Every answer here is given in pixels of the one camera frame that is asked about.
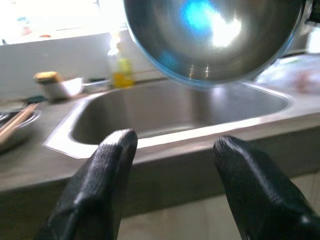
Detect green scouring pad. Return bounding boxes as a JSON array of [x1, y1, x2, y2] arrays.
[[23, 94, 47, 105]]

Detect stainless steel sink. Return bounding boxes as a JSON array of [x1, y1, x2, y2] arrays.
[[43, 79, 296, 160]]

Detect clear plastic bag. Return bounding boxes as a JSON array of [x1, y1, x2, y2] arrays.
[[254, 53, 320, 95]]

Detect deep steel bowl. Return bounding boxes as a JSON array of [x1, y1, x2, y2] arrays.
[[122, 0, 305, 88]]

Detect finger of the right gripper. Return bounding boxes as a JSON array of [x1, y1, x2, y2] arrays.
[[304, 0, 320, 27]]

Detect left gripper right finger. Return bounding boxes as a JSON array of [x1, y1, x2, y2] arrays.
[[212, 135, 320, 240]]

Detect wooden chopstick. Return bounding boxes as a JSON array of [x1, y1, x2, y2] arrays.
[[0, 102, 38, 137], [0, 109, 40, 148]]

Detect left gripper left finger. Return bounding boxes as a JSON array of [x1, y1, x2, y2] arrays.
[[33, 128, 139, 240]]

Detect yellow sponge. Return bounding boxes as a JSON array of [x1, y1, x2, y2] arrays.
[[33, 71, 63, 85]]

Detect yellow dish soap bottle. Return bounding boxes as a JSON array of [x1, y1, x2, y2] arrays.
[[107, 32, 137, 89]]

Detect white sponge holder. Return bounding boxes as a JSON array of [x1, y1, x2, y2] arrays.
[[39, 77, 84, 101]]

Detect steel plate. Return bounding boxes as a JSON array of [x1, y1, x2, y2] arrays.
[[0, 109, 42, 154]]

